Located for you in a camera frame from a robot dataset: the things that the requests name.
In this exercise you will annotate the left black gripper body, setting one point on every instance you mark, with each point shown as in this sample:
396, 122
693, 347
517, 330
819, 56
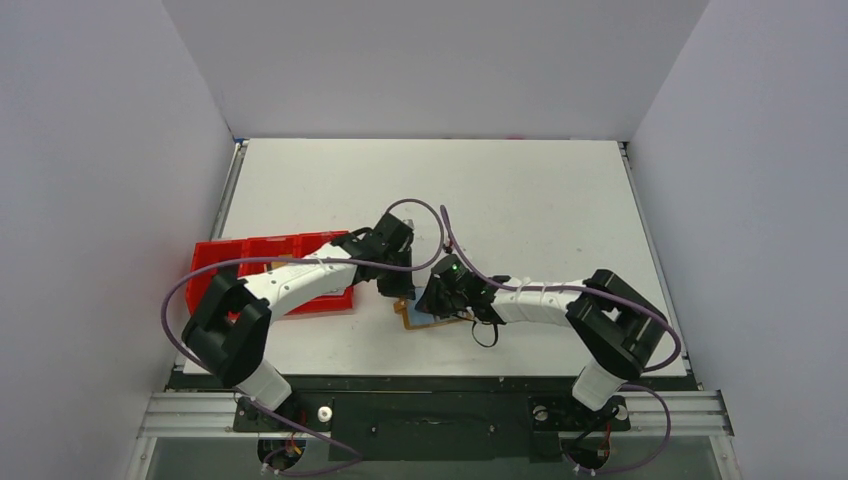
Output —
403, 258

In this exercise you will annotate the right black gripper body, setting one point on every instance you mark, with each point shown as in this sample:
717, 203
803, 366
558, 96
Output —
433, 299

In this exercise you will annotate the yellow leather card holder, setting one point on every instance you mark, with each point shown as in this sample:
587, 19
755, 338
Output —
413, 320

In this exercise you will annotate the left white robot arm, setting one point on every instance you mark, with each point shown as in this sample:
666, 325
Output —
228, 330

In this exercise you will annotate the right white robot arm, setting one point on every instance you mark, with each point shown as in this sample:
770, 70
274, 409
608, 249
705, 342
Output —
620, 329

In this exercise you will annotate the red plastic tray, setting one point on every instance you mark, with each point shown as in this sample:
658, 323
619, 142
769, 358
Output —
285, 246

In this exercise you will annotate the aluminium rail frame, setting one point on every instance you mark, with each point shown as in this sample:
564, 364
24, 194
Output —
212, 414

